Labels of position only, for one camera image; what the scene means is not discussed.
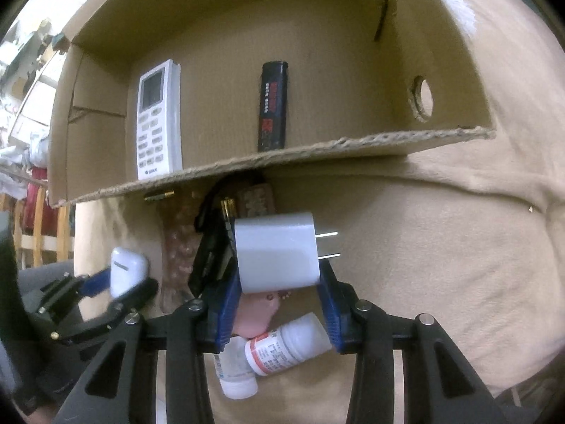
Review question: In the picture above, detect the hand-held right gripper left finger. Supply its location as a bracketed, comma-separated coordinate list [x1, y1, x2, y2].
[53, 269, 243, 424]

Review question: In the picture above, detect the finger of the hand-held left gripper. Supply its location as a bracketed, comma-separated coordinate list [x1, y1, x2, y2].
[39, 266, 112, 315]
[53, 277, 160, 355]

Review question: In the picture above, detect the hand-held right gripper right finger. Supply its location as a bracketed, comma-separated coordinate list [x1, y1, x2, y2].
[315, 260, 508, 424]

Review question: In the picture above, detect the white earbuds case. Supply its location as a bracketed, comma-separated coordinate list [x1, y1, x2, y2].
[109, 247, 150, 299]

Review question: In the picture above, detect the white pill bottle red label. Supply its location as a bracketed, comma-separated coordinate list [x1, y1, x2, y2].
[244, 312, 333, 377]

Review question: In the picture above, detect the black flashlight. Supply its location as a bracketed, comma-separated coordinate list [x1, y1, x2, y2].
[189, 216, 239, 296]

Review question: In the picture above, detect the translucent pink ribbed sleeve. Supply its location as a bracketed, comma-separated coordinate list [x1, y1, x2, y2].
[161, 190, 199, 312]

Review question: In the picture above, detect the plain white plastic bottle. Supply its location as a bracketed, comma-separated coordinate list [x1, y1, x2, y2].
[214, 336, 258, 400]

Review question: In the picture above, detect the white charger plug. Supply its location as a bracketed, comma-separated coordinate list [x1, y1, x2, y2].
[234, 212, 341, 294]

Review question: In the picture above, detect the brown cardboard box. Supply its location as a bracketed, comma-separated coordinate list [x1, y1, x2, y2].
[48, 0, 497, 208]

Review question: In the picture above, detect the pink rubber toy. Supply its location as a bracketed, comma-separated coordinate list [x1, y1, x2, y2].
[234, 291, 290, 341]

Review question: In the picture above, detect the wooden chair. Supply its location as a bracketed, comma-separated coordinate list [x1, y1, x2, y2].
[12, 188, 73, 270]

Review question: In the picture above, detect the red cloth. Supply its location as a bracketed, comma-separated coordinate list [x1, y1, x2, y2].
[23, 167, 48, 230]

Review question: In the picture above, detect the brown patterned case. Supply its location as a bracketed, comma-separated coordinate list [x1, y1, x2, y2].
[236, 183, 276, 215]

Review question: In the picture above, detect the white remote control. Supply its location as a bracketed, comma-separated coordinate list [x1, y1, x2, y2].
[136, 59, 183, 181]

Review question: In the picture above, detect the black lighter with red label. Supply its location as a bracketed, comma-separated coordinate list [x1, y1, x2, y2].
[258, 61, 289, 153]

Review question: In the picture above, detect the black cord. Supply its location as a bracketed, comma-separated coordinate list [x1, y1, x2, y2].
[194, 174, 266, 232]

